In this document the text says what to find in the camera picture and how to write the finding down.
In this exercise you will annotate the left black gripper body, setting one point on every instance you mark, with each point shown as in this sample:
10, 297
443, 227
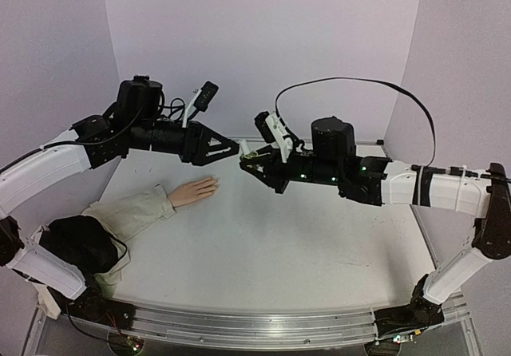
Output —
192, 153

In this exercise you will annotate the mannequin hand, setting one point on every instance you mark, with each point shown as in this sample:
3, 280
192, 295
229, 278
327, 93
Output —
193, 192

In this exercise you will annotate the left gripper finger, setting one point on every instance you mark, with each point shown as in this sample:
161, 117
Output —
205, 158
217, 132

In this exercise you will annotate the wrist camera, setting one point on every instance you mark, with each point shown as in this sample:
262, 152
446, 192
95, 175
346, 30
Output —
273, 130
200, 102

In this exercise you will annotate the beige sleeve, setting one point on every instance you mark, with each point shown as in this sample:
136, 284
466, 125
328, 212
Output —
123, 219

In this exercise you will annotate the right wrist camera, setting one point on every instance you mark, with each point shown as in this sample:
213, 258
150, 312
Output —
273, 130

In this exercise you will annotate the white nail polish bottle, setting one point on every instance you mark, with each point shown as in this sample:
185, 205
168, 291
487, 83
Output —
248, 156

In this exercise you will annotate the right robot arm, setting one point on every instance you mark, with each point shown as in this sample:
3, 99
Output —
377, 181

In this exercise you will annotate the aluminium back table rail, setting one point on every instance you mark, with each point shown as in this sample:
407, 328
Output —
260, 140

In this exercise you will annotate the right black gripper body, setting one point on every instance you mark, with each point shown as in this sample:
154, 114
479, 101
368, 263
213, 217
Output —
282, 172

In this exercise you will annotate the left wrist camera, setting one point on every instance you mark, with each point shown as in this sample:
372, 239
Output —
200, 102

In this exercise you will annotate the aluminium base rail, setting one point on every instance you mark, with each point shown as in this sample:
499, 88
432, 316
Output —
274, 332

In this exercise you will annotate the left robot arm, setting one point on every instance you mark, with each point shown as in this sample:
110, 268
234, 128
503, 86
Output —
134, 120

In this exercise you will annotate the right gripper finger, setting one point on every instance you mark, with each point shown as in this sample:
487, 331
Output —
262, 175
262, 155

